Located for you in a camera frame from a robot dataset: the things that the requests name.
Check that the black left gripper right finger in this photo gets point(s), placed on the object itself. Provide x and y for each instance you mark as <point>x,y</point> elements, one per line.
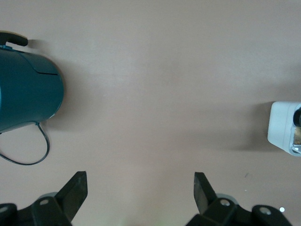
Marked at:
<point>218,212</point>

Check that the tiny white dot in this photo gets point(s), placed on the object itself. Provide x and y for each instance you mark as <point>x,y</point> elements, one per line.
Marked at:
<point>281,209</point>

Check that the small white trash bin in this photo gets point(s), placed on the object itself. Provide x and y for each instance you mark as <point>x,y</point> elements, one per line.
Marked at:
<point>279,124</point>

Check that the brown table cover sheet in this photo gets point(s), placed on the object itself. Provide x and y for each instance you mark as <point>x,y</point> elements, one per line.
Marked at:
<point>150,94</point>

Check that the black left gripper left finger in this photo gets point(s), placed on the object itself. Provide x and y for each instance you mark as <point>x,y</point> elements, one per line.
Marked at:
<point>58,207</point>

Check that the dark teal cylindrical appliance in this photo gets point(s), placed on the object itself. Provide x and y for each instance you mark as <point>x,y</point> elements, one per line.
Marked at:
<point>23,89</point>

